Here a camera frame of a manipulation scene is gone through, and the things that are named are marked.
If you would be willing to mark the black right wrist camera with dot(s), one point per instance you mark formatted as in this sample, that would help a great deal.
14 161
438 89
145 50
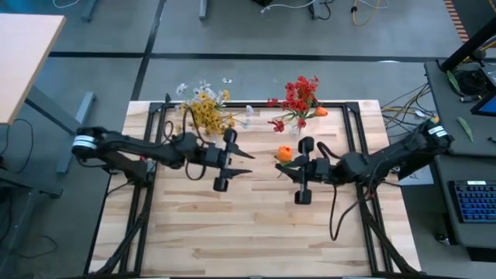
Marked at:
322 169

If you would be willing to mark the black keyboard blue backlight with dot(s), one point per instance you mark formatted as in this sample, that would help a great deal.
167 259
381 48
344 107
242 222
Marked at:
476 201

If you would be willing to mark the white artificial flower bunch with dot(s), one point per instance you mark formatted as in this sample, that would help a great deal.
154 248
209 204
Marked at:
181 89

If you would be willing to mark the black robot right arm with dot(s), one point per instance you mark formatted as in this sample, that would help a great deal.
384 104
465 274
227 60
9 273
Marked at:
387 159

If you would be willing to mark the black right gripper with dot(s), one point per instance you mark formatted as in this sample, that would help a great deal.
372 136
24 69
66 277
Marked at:
306 174

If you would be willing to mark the white paper sheet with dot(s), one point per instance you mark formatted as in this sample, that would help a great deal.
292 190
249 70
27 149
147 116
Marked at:
420 178

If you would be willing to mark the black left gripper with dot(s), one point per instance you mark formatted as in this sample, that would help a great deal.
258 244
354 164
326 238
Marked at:
225 162

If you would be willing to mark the grey side desk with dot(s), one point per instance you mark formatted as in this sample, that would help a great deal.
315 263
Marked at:
445 116

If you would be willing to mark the dark laptop blue screen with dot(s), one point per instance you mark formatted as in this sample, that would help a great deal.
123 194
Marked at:
486 105

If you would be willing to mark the black aluminium rig frame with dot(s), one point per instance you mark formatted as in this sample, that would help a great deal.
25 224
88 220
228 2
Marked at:
333 105

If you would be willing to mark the red artificial flower bunch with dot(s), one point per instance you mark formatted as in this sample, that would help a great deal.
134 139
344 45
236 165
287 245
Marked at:
300 93
277 125

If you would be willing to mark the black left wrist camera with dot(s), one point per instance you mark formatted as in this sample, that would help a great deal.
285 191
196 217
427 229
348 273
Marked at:
213 157

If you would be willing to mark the yellow artificial flower bunch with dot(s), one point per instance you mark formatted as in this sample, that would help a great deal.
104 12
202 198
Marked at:
205 106
217 124

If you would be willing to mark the black metal pole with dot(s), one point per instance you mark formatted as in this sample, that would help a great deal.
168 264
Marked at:
469 44

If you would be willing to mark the loose green leaf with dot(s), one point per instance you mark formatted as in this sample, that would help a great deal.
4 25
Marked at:
453 80
465 128

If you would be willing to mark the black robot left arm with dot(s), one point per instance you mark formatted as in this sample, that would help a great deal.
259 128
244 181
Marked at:
128 145

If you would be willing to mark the light wooden side table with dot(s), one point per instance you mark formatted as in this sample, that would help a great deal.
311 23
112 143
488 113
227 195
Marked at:
27 66

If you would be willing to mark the smooth clear glass vase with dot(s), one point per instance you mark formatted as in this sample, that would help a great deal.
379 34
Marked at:
295 131

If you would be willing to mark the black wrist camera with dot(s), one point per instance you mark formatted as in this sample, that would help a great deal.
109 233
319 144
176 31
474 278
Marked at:
322 169
213 157

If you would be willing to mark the grey metal table leg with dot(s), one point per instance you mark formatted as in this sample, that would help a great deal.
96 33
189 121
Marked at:
75 131

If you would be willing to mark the orange artificial tulip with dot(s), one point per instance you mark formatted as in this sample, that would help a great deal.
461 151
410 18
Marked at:
284 153
321 111

